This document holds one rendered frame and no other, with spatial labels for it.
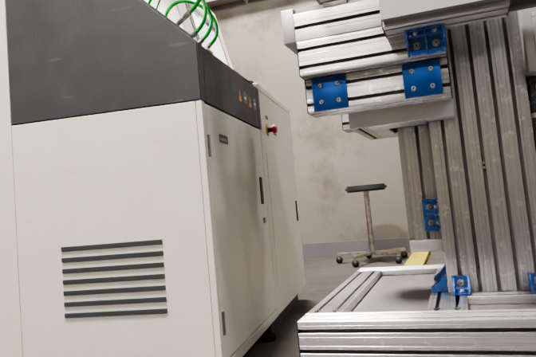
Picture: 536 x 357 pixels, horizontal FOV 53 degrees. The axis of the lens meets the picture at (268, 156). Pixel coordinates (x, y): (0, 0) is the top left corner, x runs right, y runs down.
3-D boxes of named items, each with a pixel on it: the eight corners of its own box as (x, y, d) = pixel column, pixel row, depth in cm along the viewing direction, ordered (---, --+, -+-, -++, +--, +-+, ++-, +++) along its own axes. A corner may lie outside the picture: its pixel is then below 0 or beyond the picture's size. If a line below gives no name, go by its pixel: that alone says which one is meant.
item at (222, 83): (206, 102, 146) (202, 45, 148) (191, 103, 147) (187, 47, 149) (259, 128, 207) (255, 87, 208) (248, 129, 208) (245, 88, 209)
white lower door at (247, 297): (227, 362, 139) (206, 102, 145) (219, 362, 139) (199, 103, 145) (277, 308, 202) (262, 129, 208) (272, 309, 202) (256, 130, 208)
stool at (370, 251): (409, 256, 411) (401, 182, 415) (400, 265, 361) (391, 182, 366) (344, 259, 429) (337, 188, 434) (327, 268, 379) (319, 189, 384)
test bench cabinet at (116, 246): (226, 407, 135) (201, 99, 142) (24, 409, 147) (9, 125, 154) (280, 335, 204) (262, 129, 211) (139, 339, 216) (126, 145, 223)
